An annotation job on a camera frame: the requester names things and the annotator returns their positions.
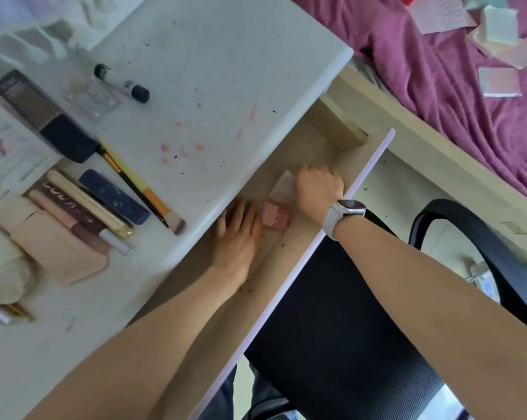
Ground person's left hand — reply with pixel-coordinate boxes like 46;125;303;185
209;198;264;285

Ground person's right hand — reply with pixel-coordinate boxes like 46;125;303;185
294;164;346;228

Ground wooden drawer lilac front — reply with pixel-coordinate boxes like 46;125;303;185
127;96;396;420

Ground navy lipstick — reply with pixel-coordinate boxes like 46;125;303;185
78;169;151;226

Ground cream gold tube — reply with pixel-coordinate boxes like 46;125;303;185
46;169;135;239

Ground small brown bottle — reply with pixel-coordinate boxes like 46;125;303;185
93;64;150;104

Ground small clear square compact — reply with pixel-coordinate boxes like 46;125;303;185
65;80;122;121

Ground white oval compact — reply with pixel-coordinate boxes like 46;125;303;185
0;222;39;305

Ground paper instruction sheet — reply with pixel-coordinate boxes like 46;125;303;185
0;91;61;188

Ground dark foundation box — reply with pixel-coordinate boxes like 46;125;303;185
0;69;99;165

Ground person's right forearm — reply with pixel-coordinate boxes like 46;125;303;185
333;213;527;420

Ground person's left forearm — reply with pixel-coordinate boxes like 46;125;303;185
22;266;246;420

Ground person's blue jeans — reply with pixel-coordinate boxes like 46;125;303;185
209;367;299;420

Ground white smartwatch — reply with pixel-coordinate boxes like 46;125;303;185
323;198;367;242

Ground black office chair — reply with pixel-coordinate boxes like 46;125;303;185
244;198;527;420

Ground magenta bed sheet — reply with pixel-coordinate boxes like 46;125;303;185
289;0;527;206

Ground white table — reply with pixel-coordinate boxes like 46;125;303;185
0;0;355;420

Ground white blue plastic package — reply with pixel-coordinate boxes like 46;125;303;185
466;260;503;302

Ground wooden bed frame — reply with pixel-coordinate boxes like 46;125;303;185
320;61;527;276

